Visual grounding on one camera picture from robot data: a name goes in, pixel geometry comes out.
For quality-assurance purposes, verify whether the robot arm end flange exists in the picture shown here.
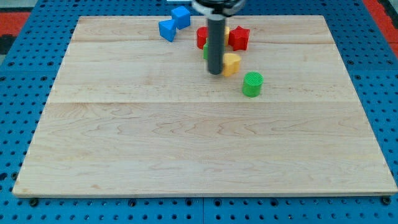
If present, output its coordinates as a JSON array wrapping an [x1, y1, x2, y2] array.
[[192, 0, 246, 17]]

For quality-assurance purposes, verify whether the yellow heart block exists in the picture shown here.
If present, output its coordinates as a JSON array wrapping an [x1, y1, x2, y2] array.
[[222, 53, 241, 77]]

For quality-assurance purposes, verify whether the green cylinder block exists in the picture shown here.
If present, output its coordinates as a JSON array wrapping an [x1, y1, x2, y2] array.
[[242, 72, 264, 97]]

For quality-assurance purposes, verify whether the green block behind rod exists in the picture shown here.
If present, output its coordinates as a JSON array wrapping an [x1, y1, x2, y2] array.
[[203, 43, 208, 60]]

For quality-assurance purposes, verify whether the wooden board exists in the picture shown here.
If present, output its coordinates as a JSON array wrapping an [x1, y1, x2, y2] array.
[[12, 16, 397, 198]]

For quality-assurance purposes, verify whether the red cylinder block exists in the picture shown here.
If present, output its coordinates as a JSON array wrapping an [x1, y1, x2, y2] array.
[[196, 26, 208, 49]]

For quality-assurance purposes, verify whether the red star block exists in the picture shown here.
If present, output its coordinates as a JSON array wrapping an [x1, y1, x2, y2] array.
[[228, 26, 250, 51]]

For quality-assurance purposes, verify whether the yellow block behind rod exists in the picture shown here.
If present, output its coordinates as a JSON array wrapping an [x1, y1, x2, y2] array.
[[224, 26, 230, 46]]

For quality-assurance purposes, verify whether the blue bowtie block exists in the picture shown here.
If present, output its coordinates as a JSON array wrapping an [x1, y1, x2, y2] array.
[[158, 19, 177, 42]]

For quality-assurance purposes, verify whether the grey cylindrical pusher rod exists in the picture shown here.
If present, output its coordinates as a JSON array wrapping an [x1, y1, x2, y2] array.
[[207, 15, 225, 75]]

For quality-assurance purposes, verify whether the blue cube block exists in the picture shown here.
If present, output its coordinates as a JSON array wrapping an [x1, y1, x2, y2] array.
[[171, 6, 191, 30]]

